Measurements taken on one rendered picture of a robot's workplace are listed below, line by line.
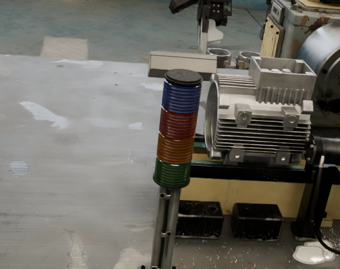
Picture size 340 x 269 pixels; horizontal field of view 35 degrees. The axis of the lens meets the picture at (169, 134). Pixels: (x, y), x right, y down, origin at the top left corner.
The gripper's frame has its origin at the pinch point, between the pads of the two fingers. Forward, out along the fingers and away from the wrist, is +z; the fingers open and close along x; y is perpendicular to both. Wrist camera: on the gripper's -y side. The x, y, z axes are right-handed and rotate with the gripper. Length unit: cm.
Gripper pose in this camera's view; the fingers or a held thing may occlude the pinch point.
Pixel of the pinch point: (201, 49)
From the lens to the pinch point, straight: 141.7
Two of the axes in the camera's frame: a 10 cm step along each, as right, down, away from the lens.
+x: -1.2, 1.9, 9.7
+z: -0.4, 9.8, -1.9
